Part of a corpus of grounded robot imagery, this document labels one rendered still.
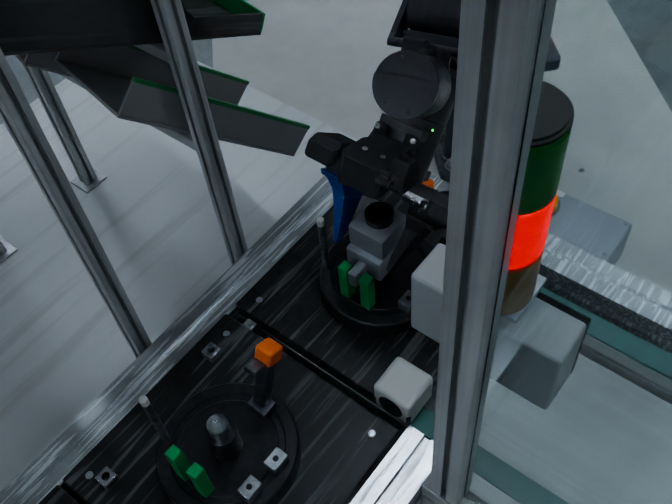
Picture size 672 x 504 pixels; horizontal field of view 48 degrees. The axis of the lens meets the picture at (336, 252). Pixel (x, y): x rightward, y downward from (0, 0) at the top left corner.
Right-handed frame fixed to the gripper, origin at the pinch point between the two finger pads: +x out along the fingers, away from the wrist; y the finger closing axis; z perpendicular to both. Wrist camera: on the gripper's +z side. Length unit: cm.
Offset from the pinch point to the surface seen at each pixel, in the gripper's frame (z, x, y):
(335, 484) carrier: 8.8, 21.9, 10.2
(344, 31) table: -50, -14, -42
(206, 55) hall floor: -146, 17, -151
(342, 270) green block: 0.5, 5.8, -1.3
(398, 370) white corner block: 0.5, 12.1, 8.7
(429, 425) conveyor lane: -1.2, 16.4, 13.5
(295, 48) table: -44, -8, -46
